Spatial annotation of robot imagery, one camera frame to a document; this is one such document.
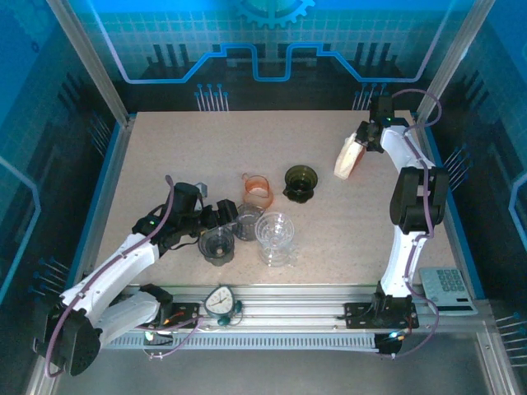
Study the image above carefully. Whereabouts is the smoky grey glass carafe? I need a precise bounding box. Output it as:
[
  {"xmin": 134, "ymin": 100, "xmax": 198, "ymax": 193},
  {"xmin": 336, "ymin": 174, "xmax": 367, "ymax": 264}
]
[{"xmin": 235, "ymin": 201, "xmax": 265, "ymax": 243}]

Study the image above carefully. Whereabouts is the smoky grey dripper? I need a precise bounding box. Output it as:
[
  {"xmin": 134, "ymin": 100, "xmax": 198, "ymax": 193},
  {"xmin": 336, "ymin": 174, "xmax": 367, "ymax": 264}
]
[{"xmin": 198, "ymin": 226, "xmax": 236, "ymax": 267}]

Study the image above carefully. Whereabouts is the orange plastic dripper cup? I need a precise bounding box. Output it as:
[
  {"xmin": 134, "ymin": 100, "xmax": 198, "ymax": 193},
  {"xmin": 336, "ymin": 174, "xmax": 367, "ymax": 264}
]
[{"xmin": 240, "ymin": 173, "xmax": 275, "ymax": 207}]

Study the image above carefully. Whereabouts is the clear glass dripper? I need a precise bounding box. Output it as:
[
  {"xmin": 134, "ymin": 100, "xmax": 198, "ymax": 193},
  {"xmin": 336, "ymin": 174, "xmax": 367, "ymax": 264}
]
[{"xmin": 254, "ymin": 211, "xmax": 296, "ymax": 249}]

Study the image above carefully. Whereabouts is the clear glass carafe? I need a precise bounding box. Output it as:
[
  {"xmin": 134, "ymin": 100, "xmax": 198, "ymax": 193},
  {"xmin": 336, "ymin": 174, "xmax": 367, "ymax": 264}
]
[{"xmin": 258, "ymin": 242, "xmax": 300, "ymax": 268}]

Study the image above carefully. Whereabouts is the dark green glass dripper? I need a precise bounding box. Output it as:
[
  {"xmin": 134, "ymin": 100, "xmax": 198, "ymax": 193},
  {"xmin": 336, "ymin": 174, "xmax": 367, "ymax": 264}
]
[{"xmin": 282, "ymin": 164, "xmax": 319, "ymax": 205}]

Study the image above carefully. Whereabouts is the teal alarm clock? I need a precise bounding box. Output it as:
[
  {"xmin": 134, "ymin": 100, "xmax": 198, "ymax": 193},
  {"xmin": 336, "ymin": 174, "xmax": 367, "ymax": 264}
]
[{"xmin": 203, "ymin": 282, "xmax": 244, "ymax": 329}]

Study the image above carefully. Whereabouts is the blue table edge strip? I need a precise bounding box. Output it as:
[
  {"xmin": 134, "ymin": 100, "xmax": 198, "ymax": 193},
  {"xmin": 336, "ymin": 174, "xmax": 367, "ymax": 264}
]
[
  {"xmin": 61, "ymin": 117, "xmax": 137, "ymax": 297},
  {"xmin": 415, "ymin": 114, "xmax": 487, "ymax": 300}
]

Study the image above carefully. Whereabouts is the grey desk calculator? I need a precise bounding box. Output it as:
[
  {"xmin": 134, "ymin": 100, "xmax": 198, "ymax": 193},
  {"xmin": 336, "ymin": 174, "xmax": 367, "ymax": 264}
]
[{"xmin": 418, "ymin": 267, "xmax": 479, "ymax": 317}]

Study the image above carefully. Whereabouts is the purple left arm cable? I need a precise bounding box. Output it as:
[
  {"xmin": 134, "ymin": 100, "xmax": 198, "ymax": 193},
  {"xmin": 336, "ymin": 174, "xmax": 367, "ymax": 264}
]
[{"xmin": 43, "ymin": 174, "xmax": 203, "ymax": 379}]

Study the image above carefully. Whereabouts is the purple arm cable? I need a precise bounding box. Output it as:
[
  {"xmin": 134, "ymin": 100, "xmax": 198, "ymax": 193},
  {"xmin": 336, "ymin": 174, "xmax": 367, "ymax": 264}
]
[
  {"xmin": 376, "ymin": 88, "xmax": 444, "ymax": 359},
  {"xmin": 43, "ymin": 174, "xmax": 203, "ymax": 379}
]

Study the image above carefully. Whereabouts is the aluminium frame post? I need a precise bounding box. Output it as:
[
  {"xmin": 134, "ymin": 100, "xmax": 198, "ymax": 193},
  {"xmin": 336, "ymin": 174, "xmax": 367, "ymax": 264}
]
[
  {"xmin": 44, "ymin": 0, "xmax": 137, "ymax": 127},
  {"xmin": 413, "ymin": 0, "xmax": 497, "ymax": 124}
]

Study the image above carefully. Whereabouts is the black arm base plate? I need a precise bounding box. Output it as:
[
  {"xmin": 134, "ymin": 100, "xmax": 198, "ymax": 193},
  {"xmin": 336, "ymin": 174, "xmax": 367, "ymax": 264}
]
[
  {"xmin": 170, "ymin": 302, "xmax": 202, "ymax": 329},
  {"xmin": 343, "ymin": 302, "xmax": 420, "ymax": 330}
]

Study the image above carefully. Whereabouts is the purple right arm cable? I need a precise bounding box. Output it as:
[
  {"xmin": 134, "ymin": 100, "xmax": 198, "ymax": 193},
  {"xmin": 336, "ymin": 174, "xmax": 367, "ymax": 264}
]
[{"xmin": 376, "ymin": 88, "xmax": 444, "ymax": 359}]

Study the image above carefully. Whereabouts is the aluminium mounting rail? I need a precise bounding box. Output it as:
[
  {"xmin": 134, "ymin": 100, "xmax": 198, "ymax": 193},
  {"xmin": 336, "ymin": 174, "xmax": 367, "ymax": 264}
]
[{"xmin": 88, "ymin": 283, "xmax": 491, "ymax": 332}]

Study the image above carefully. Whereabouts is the slotted grey cable duct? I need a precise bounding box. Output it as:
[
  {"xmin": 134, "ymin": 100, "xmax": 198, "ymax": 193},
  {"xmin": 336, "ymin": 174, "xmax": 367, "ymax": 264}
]
[{"xmin": 110, "ymin": 332, "xmax": 380, "ymax": 353}]

